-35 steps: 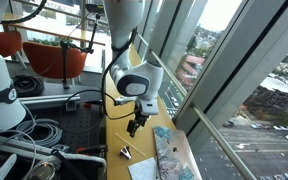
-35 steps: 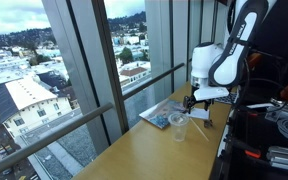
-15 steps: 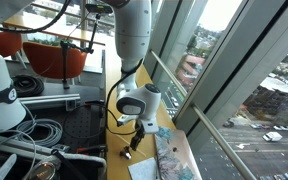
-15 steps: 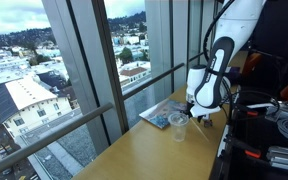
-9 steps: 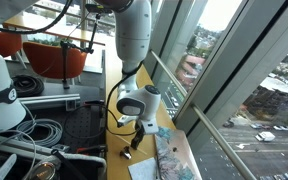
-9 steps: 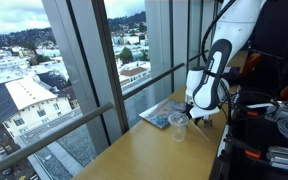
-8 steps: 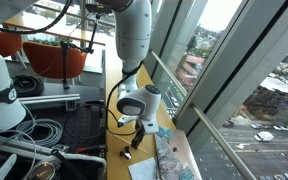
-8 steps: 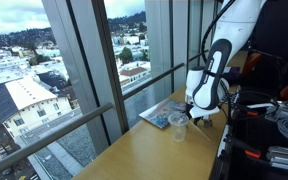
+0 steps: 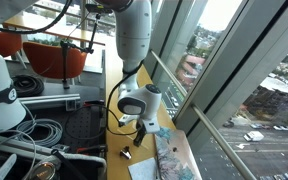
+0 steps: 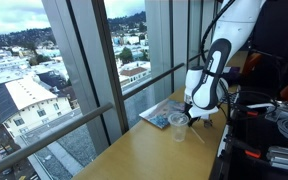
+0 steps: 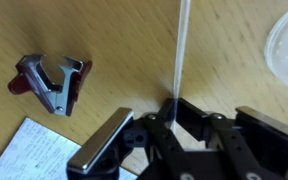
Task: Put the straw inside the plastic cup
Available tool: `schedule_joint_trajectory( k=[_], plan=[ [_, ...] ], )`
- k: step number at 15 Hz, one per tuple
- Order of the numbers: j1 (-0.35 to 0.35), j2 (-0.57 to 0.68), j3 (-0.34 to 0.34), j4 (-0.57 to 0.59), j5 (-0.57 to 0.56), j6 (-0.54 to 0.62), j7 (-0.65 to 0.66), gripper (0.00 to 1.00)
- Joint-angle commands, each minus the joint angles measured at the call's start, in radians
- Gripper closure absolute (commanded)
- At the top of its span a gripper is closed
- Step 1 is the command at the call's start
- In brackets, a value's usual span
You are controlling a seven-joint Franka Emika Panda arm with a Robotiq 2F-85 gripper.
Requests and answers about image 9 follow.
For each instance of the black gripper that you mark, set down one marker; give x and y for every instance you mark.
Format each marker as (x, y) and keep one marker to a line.
(141, 134)

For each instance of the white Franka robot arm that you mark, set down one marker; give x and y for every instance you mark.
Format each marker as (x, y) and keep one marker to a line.
(132, 33)

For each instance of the white notepad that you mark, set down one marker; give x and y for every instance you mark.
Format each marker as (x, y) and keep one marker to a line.
(143, 170)

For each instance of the floral blue pink pouch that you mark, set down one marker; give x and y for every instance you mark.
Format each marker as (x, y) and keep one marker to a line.
(175, 156)

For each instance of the black clamp orange pad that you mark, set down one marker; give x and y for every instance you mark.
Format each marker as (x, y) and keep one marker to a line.
(92, 150)
(94, 103)

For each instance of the white padded tube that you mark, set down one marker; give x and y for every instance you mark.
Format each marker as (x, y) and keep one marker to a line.
(84, 158)

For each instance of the grey metal handrail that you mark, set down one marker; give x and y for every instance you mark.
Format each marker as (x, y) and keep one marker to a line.
(214, 131)

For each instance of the short aluminium extrusion bar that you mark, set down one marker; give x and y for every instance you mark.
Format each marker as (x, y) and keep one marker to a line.
(47, 100)

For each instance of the round shiny metal cap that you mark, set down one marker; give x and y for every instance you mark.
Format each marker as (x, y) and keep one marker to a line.
(42, 171)

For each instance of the grey window mullion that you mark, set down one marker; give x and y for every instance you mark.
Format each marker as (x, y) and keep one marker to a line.
(227, 70)

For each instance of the large orange chair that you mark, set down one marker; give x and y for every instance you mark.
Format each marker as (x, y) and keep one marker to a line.
(50, 60)

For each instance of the long aluminium extrusion bar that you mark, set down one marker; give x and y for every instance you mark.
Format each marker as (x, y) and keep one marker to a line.
(14, 145)

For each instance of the small orange chair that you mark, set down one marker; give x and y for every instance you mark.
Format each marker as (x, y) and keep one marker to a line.
(5, 43)

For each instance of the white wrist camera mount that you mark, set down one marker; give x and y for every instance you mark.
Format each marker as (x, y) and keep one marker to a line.
(150, 126)

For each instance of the black camera stand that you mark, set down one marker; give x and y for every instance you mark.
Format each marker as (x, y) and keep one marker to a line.
(64, 63)

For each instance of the black flat camera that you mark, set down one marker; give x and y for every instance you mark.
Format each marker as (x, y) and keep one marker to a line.
(99, 8)

